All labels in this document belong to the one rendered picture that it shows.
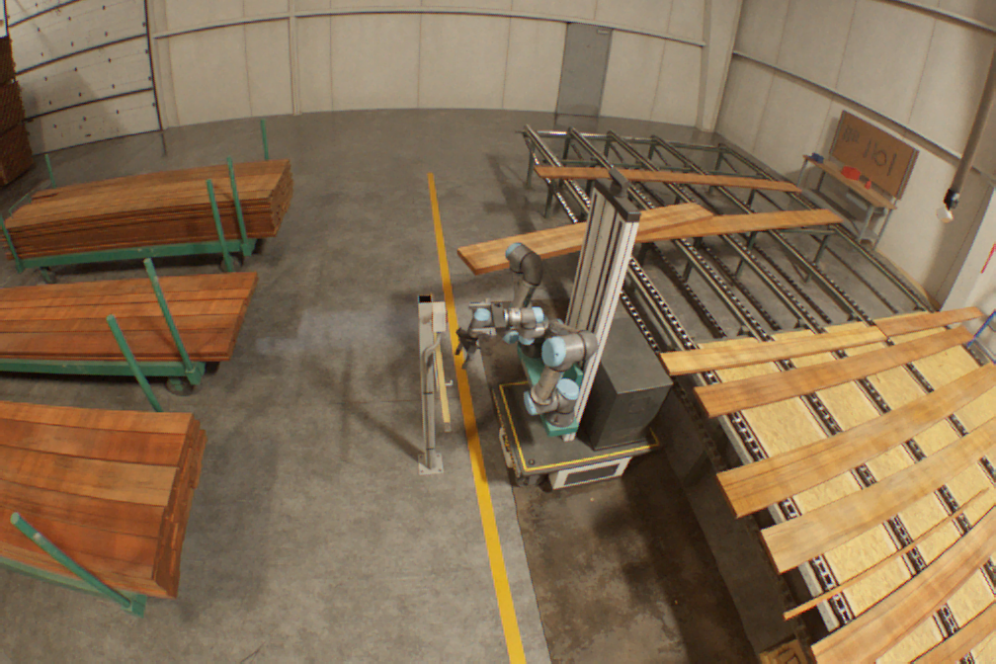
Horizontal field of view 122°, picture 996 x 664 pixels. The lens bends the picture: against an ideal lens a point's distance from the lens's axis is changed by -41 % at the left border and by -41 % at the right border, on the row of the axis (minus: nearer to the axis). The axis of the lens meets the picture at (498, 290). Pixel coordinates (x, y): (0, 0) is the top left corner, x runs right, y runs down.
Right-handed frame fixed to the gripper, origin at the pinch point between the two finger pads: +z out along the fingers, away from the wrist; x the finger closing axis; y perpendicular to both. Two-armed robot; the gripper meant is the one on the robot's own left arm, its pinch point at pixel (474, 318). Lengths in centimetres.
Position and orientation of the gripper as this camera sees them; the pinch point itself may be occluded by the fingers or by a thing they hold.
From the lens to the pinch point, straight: 211.9
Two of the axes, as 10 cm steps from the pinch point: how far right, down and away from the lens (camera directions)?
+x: 1.5, 8.1, -5.7
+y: 1.3, -5.9, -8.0
